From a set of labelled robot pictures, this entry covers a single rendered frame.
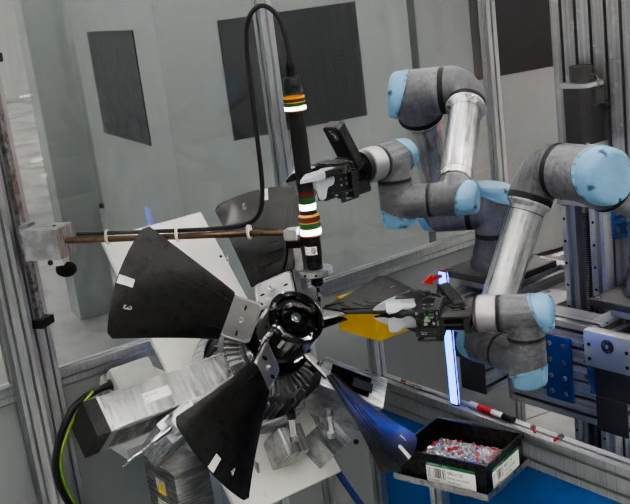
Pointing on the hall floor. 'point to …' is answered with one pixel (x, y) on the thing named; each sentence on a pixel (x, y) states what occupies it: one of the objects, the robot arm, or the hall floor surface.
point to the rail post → (378, 482)
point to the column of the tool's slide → (22, 304)
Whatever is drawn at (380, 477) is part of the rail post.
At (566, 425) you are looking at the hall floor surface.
